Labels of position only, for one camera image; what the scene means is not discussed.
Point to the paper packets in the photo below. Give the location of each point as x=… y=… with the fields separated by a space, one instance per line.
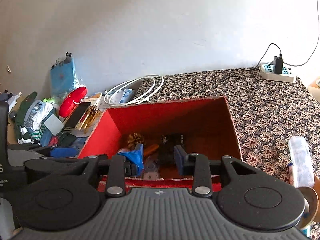
x=122 y=96

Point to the grey flat case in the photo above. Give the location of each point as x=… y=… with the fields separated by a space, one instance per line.
x=53 y=126

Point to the yellow book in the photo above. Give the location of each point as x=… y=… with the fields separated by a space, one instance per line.
x=96 y=99

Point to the black smartphone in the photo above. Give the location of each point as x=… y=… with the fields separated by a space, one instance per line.
x=77 y=115

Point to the dark wallet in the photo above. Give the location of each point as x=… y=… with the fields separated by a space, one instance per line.
x=66 y=138

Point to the white power strip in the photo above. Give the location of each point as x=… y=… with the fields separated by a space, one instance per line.
x=267 y=73

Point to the red oval case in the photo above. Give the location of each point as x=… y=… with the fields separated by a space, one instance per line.
x=70 y=102

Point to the white tube with blue cap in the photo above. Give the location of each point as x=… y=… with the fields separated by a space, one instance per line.
x=306 y=226

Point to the blue bag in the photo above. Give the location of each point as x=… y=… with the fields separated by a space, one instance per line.
x=62 y=77

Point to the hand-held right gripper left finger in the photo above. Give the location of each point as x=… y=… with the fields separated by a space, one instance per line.
x=139 y=156

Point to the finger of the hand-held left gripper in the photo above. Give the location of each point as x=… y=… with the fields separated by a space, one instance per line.
x=63 y=152

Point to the black charger plug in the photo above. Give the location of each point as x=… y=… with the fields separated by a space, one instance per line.
x=278 y=65

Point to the pile of clothes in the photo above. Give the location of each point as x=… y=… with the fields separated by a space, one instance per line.
x=30 y=117

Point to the red cardboard box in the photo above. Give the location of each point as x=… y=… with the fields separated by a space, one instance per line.
x=175 y=115

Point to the brown pine cone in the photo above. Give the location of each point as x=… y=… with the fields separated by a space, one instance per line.
x=92 y=110
x=135 y=138

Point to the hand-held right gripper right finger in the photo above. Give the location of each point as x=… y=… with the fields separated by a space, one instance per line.
x=178 y=159

